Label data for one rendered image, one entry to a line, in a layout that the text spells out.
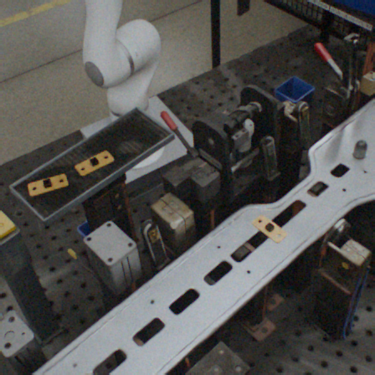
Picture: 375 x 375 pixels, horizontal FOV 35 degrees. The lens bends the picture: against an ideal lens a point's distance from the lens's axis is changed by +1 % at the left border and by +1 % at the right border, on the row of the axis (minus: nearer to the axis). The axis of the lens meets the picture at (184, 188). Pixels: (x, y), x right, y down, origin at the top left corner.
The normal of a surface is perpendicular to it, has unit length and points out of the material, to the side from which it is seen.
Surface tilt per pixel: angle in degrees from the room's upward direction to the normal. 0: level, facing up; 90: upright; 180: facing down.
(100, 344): 0
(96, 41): 60
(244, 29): 0
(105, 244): 0
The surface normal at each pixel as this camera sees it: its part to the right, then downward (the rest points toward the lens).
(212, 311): -0.05, -0.65
